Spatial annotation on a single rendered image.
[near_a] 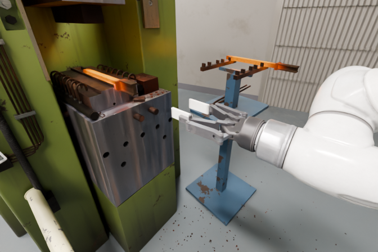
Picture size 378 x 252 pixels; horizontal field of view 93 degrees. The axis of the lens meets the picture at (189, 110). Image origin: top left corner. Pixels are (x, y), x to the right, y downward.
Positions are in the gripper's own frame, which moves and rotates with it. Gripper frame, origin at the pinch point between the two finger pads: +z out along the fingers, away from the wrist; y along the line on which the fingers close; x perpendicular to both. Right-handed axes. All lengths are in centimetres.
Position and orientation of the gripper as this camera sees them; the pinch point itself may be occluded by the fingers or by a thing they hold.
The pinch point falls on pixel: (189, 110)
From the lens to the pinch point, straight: 50.3
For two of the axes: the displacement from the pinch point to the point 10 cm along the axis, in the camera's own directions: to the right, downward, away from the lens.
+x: 0.0, -8.9, -4.6
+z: -7.7, -2.9, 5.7
